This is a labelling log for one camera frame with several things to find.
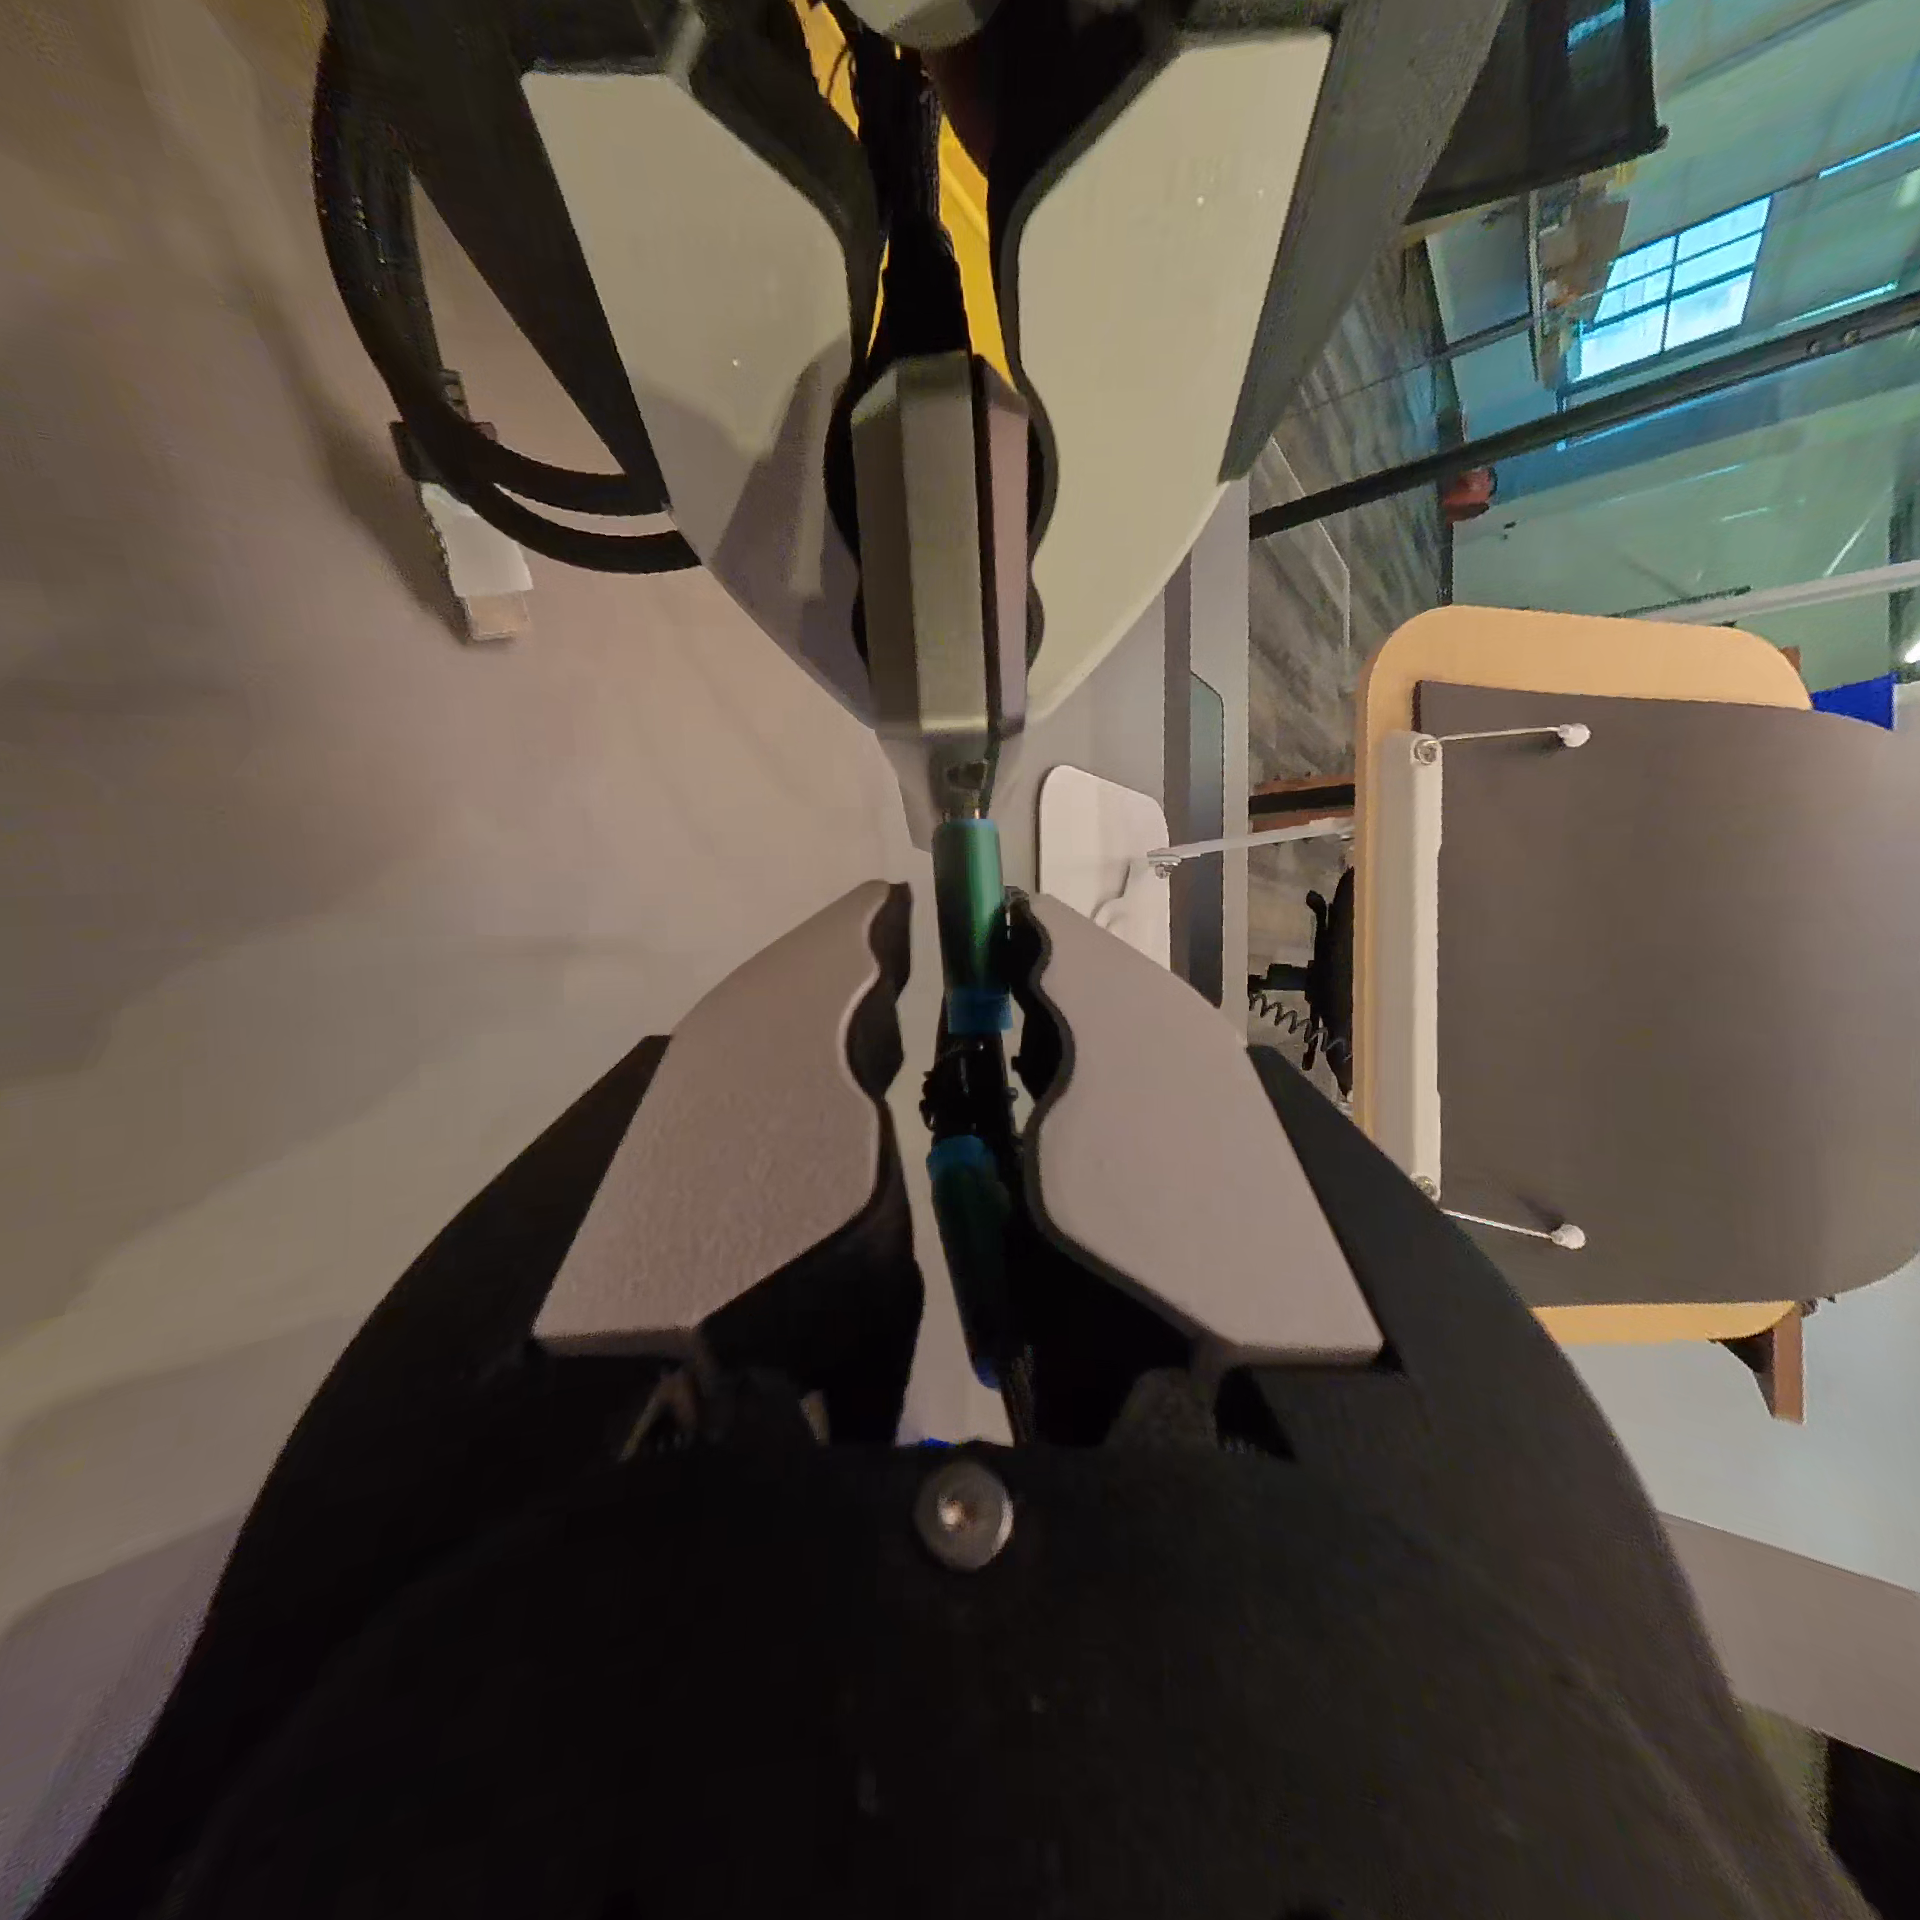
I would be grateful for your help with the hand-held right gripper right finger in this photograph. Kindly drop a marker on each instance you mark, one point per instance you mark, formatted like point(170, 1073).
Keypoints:
point(1200, 1185)

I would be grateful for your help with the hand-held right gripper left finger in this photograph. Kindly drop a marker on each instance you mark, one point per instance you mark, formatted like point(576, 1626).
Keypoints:
point(735, 1170)

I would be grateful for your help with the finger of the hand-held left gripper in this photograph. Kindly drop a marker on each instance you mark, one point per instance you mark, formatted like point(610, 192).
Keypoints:
point(704, 300)
point(1154, 269)

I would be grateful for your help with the dark table hatch cover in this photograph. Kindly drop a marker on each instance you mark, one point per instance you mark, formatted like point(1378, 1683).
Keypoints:
point(1205, 795)

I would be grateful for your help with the wooden book stand white base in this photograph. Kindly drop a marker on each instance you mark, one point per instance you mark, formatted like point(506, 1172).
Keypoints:
point(1652, 973)

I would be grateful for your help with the brown wooden desk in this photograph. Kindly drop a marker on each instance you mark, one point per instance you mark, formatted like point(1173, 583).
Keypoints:
point(1778, 1364)

